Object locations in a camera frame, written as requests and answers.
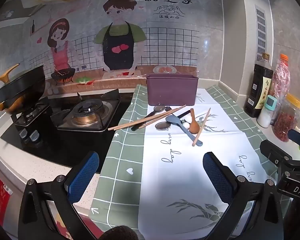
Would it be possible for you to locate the black gas stove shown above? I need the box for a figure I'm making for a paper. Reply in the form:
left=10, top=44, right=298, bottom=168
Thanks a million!
left=0, top=89, right=138, bottom=168

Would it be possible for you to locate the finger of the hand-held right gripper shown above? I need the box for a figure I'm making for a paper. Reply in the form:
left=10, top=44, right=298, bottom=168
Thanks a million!
left=259, top=139, right=295, bottom=180
left=287, top=129, right=300, bottom=147

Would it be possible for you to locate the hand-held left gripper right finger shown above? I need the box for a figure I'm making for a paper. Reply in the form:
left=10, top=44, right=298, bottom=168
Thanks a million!
left=202, top=151, right=284, bottom=240

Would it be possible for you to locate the jar with yellow lid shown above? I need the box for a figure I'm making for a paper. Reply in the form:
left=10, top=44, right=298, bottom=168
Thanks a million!
left=273, top=93, right=300, bottom=142

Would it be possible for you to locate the blue-grey rice paddle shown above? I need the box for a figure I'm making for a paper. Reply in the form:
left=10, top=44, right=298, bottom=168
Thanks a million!
left=165, top=115, right=203, bottom=147

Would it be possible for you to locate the purple utensil container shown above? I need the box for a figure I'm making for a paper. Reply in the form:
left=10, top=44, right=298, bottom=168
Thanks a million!
left=146, top=74, right=199, bottom=106

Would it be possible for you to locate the grey range hood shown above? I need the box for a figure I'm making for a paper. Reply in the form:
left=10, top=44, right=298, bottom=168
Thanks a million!
left=0, top=0, right=34, bottom=33

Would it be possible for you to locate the white shaker with teal lid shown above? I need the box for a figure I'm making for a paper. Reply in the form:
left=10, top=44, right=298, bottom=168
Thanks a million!
left=256, top=95, right=278, bottom=129

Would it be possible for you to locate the red cabinet sticker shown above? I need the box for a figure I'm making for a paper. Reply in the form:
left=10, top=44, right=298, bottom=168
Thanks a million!
left=0, top=177, right=14, bottom=217

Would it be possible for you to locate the white wall vent grille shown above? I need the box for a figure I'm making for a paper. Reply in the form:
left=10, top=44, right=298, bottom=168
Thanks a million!
left=254, top=4, right=268, bottom=62

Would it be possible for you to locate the black frying pan wooden handle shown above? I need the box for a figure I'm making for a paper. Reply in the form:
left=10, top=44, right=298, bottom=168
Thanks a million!
left=0, top=90, right=47, bottom=115

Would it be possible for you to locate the person's left hand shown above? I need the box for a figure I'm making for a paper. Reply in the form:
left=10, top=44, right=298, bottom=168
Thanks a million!
left=106, top=226, right=139, bottom=240

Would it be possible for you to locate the black spoon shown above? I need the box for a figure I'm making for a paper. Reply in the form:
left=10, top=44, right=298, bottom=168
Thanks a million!
left=154, top=112, right=191, bottom=131
left=131, top=103, right=167, bottom=132

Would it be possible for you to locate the dark soy sauce bottle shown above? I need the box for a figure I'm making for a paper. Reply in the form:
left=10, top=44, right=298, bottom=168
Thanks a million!
left=243, top=53, right=274, bottom=118

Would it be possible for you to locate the plastic bottle of dried chilies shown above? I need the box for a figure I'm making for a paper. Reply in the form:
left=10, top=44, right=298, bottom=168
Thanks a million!
left=268, top=54, right=291, bottom=126

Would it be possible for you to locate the white spoon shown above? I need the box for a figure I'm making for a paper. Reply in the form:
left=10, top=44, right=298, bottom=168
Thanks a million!
left=180, top=117, right=192, bottom=130

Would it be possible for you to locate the wooden chopstick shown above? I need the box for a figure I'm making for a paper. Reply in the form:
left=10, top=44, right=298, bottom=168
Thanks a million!
left=138, top=110, right=183, bottom=129
left=192, top=108, right=211, bottom=146
left=108, top=104, right=187, bottom=131
left=114, top=109, right=177, bottom=130

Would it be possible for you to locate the cartoon wall poster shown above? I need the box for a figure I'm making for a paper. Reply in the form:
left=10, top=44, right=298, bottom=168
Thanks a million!
left=0, top=0, right=223, bottom=98

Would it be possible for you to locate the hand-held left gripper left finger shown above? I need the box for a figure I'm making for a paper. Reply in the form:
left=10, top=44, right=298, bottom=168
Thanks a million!
left=18, top=151, right=100, bottom=240

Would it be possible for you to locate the green checked white tablecloth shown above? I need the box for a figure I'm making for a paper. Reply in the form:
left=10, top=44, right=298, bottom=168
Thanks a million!
left=89, top=84, right=294, bottom=240

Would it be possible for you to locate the brown wooden spoon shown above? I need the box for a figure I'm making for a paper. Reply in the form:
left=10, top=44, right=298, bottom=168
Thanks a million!
left=189, top=108, right=201, bottom=134

